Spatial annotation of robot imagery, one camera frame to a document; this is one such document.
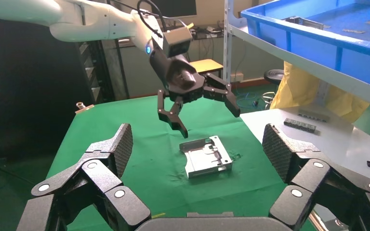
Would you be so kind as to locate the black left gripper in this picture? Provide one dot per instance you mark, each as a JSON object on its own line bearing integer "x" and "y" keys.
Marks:
{"x": 181, "y": 79}

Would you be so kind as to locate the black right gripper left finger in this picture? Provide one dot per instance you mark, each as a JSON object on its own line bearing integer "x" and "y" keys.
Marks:
{"x": 108, "y": 178}

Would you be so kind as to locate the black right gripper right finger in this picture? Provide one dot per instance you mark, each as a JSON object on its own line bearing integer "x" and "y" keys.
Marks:
{"x": 306, "y": 172}

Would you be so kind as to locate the grey sheet metal bracket part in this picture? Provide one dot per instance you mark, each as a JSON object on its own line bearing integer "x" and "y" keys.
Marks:
{"x": 204, "y": 159}
{"x": 306, "y": 22}

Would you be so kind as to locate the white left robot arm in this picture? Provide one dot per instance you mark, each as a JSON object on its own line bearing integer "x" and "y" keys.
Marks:
{"x": 76, "y": 22}

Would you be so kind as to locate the green table cloth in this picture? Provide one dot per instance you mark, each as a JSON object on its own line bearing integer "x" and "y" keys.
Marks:
{"x": 146, "y": 165}

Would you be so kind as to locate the wooden stool black legs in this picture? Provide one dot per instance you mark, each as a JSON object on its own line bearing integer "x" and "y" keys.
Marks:
{"x": 209, "y": 65}

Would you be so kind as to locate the black ridged connector strip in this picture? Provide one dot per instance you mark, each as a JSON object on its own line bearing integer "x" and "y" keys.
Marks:
{"x": 301, "y": 125}

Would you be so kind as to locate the small grey metal strip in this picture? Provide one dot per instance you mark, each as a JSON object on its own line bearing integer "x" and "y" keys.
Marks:
{"x": 314, "y": 116}

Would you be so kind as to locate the black stand pole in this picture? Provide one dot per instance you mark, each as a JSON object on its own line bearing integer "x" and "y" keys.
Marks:
{"x": 122, "y": 70}

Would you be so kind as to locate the yellow plastic bag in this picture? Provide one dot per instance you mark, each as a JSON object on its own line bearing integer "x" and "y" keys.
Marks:
{"x": 300, "y": 89}

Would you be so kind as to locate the black computer monitor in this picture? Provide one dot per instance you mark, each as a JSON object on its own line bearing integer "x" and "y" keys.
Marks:
{"x": 186, "y": 6}

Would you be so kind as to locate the white metal shelf board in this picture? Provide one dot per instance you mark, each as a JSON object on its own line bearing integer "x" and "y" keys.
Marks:
{"x": 316, "y": 71}

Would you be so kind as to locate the black equipment rack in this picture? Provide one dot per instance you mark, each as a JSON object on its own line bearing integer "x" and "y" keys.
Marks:
{"x": 92, "y": 73}

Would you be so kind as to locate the black curtain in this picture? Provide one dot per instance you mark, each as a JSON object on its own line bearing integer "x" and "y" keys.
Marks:
{"x": 28, "y": 95}

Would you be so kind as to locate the blue plastic bin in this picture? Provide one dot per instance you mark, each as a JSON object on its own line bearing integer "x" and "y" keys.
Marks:
{"x": 316, "y": 47}

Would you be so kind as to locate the white wall socket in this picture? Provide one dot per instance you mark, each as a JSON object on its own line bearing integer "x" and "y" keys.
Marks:
{"x": 237, "y": 77}

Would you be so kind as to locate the white perforated shelf post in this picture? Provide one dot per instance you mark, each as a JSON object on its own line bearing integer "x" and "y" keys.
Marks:
{"x": 229, "y": 47}

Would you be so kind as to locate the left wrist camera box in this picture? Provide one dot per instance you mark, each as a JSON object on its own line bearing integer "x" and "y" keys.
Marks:
{"x": 177, "y": 43}

